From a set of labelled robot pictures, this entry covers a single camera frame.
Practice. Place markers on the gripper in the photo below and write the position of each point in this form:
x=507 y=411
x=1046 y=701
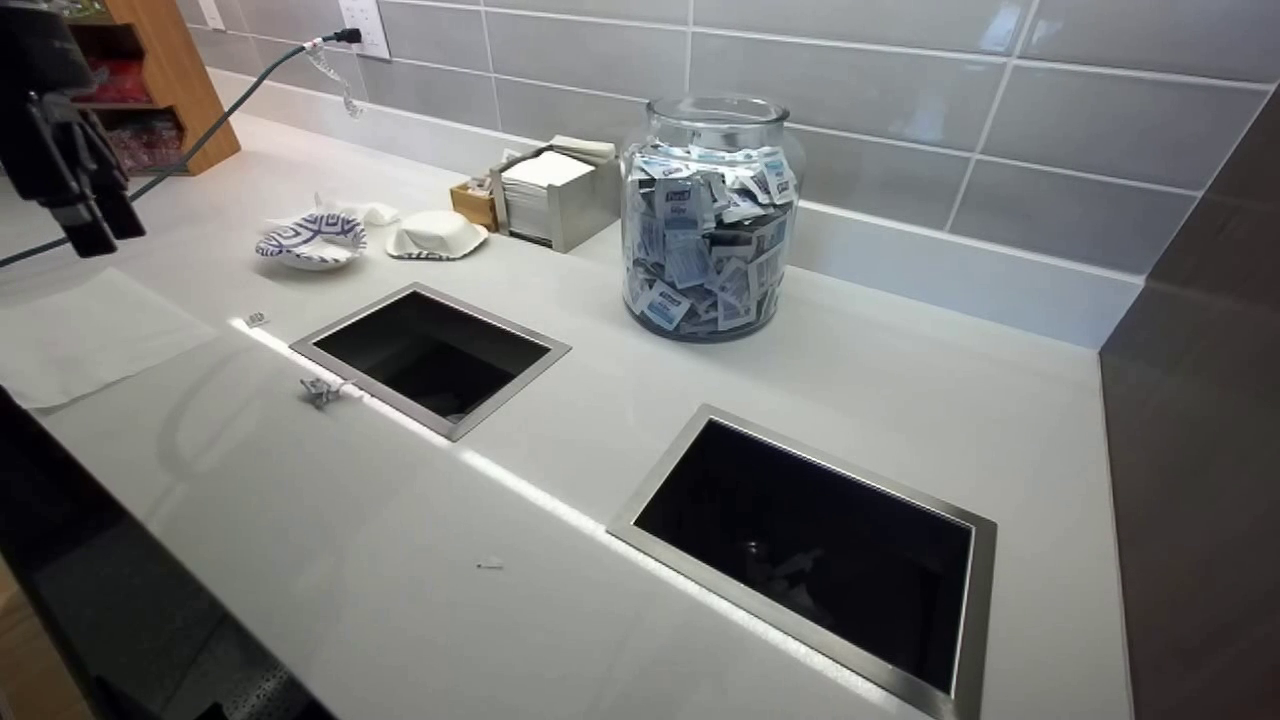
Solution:
x=35 y=55

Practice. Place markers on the white sheet of paper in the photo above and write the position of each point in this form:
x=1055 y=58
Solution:
x=80 y=335

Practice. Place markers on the crumpled white paper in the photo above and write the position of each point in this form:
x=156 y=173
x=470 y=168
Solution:
x=375 y=212

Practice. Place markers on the small steel-framed bin opening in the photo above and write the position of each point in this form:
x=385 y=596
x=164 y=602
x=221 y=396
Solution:
x=430 y=355

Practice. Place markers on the large steel-framed bin opening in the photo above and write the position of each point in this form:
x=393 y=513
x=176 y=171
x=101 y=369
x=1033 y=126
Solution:
x=810 y=560

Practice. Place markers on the row of pink packets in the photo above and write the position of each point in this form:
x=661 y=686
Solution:
x=150 y=145

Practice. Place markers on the row of red packets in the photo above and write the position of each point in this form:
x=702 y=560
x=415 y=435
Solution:
x=120 y=80

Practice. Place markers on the wooden shelf organizer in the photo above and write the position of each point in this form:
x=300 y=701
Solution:
x=185 y=90

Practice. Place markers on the small paper scrap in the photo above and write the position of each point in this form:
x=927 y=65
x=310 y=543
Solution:
x=256 y=319

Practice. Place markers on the blue patterned paper bowl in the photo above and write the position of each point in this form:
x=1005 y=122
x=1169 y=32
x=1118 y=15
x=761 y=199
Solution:
x=310 y=238

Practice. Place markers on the clear plastic wrapper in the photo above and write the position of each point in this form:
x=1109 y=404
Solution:
x=335 y=75

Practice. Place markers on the small crumpled wrapper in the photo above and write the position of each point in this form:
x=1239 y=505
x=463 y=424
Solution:
x=320 y=391

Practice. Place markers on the upturned white paper bowl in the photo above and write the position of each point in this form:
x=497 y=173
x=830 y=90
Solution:
x=435 y=235

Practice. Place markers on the small wooden box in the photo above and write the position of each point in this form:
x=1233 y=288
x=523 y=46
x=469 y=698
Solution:
x=474 y=205

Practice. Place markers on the stack of white napkins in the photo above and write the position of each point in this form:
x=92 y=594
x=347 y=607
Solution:
x=540 y=195

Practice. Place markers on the steel napkin dispenser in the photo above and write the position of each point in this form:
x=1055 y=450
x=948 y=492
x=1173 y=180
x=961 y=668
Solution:
x=590 y=205

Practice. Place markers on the heap of sachets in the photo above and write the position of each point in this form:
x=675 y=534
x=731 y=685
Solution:
x=705 y=250

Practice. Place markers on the glass jar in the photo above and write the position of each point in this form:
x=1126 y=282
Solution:
x=712 y=125

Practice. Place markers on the white switch plate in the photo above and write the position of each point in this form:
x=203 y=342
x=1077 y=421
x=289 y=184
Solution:
x=211 y=12

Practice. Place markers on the white wall socket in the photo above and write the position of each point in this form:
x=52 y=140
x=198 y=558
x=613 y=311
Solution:
x=365 y=20

